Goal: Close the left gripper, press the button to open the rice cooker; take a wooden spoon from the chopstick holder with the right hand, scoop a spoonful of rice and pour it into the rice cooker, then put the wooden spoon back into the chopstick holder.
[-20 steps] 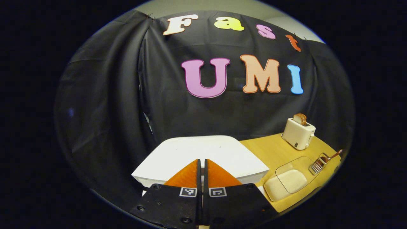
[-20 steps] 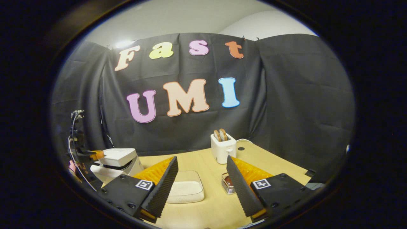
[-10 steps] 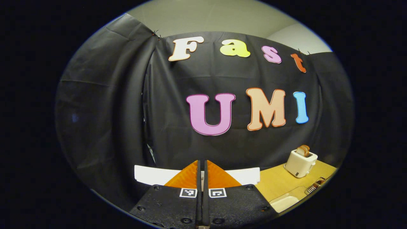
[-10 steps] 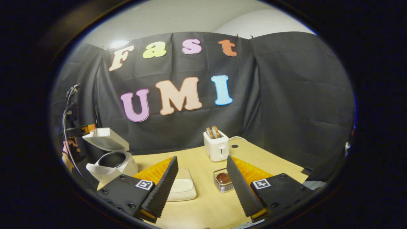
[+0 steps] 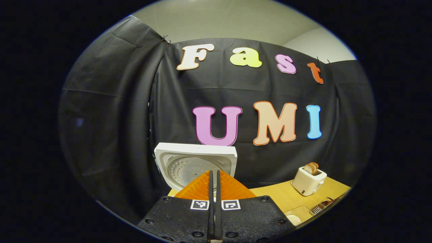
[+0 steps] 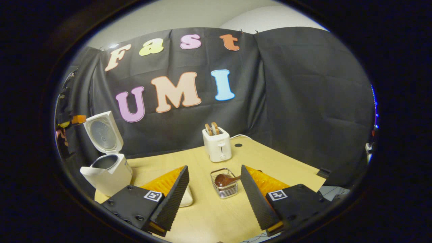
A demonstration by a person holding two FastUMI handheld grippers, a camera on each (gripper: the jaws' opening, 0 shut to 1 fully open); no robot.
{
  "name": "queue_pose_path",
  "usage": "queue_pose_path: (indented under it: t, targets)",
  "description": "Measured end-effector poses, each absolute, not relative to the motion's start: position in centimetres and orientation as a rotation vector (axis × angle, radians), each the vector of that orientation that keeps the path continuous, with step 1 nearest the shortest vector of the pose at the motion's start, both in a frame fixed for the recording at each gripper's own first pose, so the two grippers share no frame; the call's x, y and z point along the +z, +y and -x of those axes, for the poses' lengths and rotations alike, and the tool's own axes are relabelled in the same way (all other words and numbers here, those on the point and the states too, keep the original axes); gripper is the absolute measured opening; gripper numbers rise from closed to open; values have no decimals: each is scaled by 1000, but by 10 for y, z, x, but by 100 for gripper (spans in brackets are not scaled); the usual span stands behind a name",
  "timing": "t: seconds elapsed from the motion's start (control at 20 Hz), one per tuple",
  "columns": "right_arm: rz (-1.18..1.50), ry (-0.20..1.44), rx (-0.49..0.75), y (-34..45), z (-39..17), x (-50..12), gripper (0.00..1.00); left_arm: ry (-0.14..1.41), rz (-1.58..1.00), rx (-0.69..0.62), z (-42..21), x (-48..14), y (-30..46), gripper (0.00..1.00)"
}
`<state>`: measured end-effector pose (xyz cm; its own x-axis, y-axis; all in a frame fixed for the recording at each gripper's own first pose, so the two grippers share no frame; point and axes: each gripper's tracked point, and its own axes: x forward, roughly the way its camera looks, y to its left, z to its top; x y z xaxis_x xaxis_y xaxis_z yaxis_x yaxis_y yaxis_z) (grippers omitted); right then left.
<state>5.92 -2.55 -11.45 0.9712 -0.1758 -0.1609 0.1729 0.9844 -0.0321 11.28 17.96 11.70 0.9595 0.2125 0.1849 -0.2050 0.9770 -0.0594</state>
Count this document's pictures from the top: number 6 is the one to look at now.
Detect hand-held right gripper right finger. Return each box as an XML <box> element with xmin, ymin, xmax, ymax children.
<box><xmin>240</xmin><ymin>164</ymin><xmax>333</xmax><ymax>237</ymax></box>

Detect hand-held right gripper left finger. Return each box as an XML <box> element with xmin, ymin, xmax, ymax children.
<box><xmin>101</xmin><ymin>165</ymin><xmax>190</xmax><ymax>237</ymax></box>

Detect metal wire chopstick holder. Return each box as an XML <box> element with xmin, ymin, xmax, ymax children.
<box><xmin>210</xmin><ymin>168</ymin><xmax>239</xmax><ymax>199</ymax></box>

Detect brown wooden spoon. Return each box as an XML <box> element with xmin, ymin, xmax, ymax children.
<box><xmin>215</xmin><ymin>173</ymin><xmax>242</xmax><ymax>188</ymax></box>

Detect white rice cooker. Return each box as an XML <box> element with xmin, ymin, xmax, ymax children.
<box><xmin>80</xmin><ymin>111</ymin><xmax>133</xmax><ymax>197</ymax></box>

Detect clear glass dish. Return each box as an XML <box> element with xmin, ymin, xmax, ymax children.
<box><xmin>178</xmin><ymin>185</ymin><xmax>194</xmax><ymax>208</ymax></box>

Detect white toaster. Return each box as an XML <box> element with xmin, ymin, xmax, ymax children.
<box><xmin>202</xmin><ymin>127</ymin><xmax>233</xmax><ymax>163</ymax></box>

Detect black backdrop cloth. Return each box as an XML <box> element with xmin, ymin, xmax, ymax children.
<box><xmin>54</xmin><ymin>26</ymin><xmax>376</xmax><ymax>189</ymax></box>

